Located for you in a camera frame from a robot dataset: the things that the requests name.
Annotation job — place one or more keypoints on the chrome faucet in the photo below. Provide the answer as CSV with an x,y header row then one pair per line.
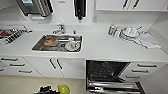
x,y
60,29

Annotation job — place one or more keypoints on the dish drying rack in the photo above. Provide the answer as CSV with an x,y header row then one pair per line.
x,y
11,35

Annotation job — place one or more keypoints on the small clear bottle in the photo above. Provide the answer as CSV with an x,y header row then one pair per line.
x,y
116,32

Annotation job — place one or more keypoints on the stainless steel sink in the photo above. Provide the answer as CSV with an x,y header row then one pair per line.
x,y
38,47

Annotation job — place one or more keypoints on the black soap dispenser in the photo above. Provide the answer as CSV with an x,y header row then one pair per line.
x,y
80,9

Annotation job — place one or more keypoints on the white wall outlet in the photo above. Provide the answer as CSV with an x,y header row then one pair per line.
x,y
95,19

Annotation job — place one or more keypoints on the orange bowl in sink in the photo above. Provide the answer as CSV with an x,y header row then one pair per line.
x,y
50,41

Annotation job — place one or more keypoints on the white dish cloth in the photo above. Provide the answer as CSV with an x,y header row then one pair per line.
x,y
150,41

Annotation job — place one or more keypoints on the white stacked dishes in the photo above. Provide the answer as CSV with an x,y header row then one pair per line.
x,y
130,34

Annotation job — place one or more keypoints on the small yellow bowl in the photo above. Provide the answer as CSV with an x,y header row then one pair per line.
x,y
63,89

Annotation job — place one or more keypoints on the stainless steel dishwasher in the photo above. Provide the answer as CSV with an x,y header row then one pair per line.
x,y
100,71

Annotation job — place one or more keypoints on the white drawer unit wide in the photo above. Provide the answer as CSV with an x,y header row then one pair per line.
x,y
16,66

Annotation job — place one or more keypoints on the blue white soap bottle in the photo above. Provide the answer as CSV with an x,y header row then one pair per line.
x,y
111,30

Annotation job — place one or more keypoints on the small wall label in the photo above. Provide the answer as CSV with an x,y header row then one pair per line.
x,y
61,1

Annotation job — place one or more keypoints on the grey paper towel dispenser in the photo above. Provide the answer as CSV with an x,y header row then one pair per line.
x,y
35,6

